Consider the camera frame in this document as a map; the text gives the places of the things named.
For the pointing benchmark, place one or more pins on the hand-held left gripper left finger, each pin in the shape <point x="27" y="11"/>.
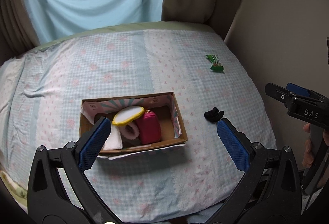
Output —
<point x="93" y="141"/>

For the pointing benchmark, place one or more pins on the fuzzy pink scrunchie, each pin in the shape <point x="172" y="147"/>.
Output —
<point x="130" y="131"/>

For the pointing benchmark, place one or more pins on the yellow-rimmed round white puff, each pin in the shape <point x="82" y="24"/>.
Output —
<point x="127" y="115"/>

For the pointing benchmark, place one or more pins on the white cloth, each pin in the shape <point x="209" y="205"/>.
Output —
<point x="113" y="140"/>

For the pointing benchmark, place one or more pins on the green floral cloth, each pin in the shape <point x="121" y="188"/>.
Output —
<point x="12" y="188"/>

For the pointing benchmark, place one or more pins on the cardboard box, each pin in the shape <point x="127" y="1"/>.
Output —
<point x="167" y="121"/>

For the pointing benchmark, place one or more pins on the magenta zip pouch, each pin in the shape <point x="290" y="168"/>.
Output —
<point x="149" y="127"/>

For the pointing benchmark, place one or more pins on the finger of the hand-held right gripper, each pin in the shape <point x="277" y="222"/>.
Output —
<point x="298" y="90"/>
<point x="279" y="94"/>

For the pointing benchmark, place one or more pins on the checked floral bed blanket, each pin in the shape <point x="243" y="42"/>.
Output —
<point x="128" y="64"/>

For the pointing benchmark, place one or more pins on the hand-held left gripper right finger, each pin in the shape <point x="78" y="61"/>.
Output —
<point x="232" y="144"/>

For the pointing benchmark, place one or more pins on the green snack packet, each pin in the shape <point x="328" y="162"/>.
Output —
<point x="215" y="63"/>

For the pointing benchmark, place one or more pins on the pale green bed sheet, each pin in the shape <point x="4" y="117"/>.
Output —
<point x="123" y="28"/>

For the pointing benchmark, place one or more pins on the person's right hand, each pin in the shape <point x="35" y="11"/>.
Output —
<point x="307" y="146"/>

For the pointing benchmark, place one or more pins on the black scrunchie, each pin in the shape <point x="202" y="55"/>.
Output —
<point x="213" y="114"/>

